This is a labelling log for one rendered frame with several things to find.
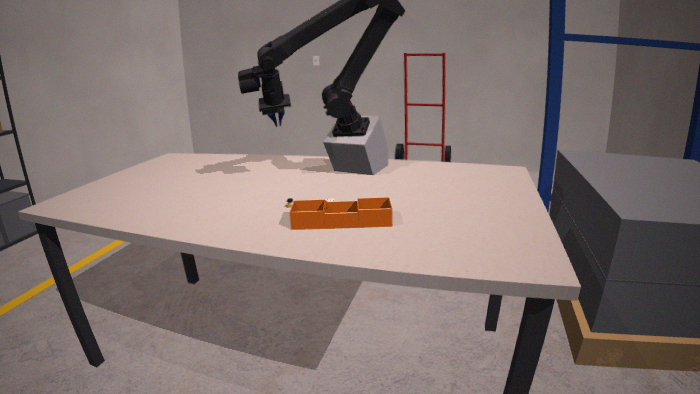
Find orange rack of bins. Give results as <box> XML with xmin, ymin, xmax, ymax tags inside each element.
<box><xmin>290</xmin><ymin>197</ymin><xmax>392</xmax><ymax>230</ymax></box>

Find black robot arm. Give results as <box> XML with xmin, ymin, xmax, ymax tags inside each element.
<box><xmin>238</xmin><ymin>0</ymin><xmax>405</xmax><ymax>137</ymax></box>

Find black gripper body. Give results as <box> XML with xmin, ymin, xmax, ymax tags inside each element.
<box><xmin>259</xmin><ymin>86</ymin><xmax>291</xmax><ymax>115</ymax></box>

